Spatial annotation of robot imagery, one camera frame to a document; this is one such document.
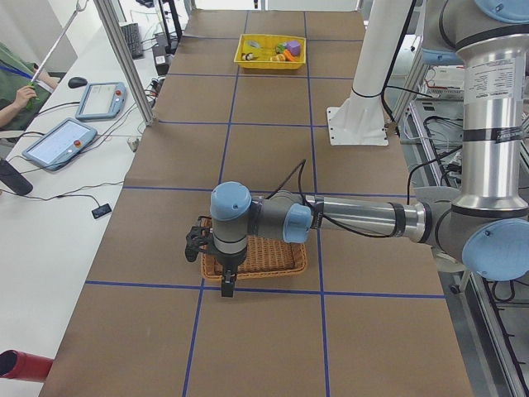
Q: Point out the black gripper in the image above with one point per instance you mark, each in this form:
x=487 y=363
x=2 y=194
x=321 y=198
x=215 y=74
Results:
x=230 y=260

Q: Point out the yellow tape roll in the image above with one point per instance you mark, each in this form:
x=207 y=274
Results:
x=252 y=44

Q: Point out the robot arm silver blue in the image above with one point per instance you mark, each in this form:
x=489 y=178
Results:
x=483 y=224

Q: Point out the brown wicker basket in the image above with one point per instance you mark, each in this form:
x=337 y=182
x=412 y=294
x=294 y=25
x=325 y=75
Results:
x=268 y=258

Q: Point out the yellow plastic basket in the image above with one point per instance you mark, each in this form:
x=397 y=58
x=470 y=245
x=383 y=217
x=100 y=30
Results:
x=270 y=45

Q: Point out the small black usb device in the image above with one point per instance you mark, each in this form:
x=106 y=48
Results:
x=101 y=211

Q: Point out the lower teach pendant tablet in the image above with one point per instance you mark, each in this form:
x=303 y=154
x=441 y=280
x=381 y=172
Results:
x=60 y=145

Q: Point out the teach pendant tablet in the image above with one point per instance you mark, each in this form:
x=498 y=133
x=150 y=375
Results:
x=60 y=145
x=101 y=101

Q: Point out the upper teach pendant tablet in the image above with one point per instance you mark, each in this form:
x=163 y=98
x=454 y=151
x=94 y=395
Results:
x=101 y=101

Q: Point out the black white toy figure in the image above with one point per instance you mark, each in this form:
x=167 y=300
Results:
x=248 y=56

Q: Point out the toy bread roll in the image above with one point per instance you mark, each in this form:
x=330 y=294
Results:
x=278 y=58

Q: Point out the orange toy carrot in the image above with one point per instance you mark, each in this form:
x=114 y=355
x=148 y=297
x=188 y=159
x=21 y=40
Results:
x=289 y=56

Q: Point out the black cylinder object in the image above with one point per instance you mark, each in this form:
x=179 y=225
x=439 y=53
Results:
x=14 y=180

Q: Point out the red cylinder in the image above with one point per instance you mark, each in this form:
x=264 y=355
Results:
x=25 y=366

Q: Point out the black power adapter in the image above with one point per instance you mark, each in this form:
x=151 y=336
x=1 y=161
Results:
x=162 y=60

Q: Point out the purple foam block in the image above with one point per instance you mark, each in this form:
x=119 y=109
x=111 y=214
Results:
x=294 y=47

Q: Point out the black computer mouse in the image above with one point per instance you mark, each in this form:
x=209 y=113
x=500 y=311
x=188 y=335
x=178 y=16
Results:
x=77 y=82

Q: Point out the black keyboard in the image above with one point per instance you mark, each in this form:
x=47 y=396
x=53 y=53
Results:
x=131 y=34

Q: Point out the reacher grabber stick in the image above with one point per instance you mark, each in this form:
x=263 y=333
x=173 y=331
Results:
x=62 y=18

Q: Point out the seated person green shirt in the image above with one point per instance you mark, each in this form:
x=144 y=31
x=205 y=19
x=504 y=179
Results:
x=21 y=99

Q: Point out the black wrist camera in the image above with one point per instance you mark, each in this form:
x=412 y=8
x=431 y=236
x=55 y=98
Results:
x=194 y=244

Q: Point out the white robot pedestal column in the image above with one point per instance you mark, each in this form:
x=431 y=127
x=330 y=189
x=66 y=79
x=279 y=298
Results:
x=359 y=121

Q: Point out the aluminium frame post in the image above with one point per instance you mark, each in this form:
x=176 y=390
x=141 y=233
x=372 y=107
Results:
x=111 y=26

